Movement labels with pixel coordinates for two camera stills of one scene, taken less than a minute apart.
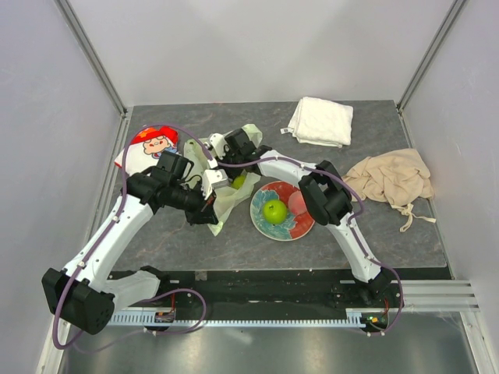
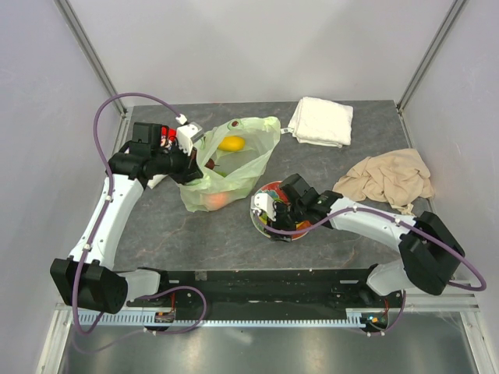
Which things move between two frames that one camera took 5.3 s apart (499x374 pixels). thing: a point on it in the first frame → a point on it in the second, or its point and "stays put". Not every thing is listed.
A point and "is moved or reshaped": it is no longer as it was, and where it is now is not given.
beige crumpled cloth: x=398 y=178 stays put
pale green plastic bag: x=227 y=198 is moved or reshaped
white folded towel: x=321 y=121 stays put
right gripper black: x=231 y=171 → x=278 y=224
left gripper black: x=204 y=213 → x=190 y=170
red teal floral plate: x=293 y=227 stays put
